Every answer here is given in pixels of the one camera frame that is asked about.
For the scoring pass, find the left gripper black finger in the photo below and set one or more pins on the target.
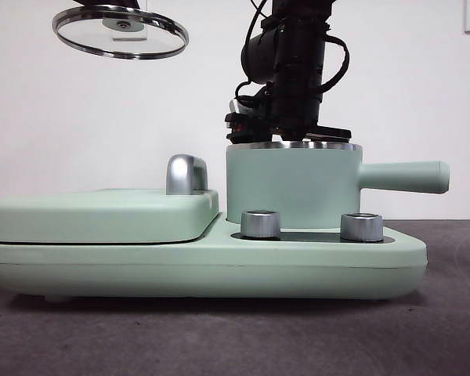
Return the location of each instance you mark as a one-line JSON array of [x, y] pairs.
[[109, 2]]

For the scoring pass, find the glass lid with green knob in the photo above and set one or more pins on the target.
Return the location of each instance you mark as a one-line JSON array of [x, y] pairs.
[[156, 43]]

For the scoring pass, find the silver control knob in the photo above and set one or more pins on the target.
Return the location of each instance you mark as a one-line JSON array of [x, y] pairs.
[[260, 225], [361, 228]]

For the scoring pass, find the black control panel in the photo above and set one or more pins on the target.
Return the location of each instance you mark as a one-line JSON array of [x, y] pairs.
[[309, 236]]

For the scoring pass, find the mint green breakfast machine base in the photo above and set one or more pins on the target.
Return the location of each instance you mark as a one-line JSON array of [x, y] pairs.
[[337, 266]]

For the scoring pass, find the mint green griddle cover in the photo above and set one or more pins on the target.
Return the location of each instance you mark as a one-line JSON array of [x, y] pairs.
[[94, 219]]

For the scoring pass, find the pale grey right wrist camera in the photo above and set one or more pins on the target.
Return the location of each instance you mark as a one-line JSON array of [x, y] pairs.
[[235, 107]]

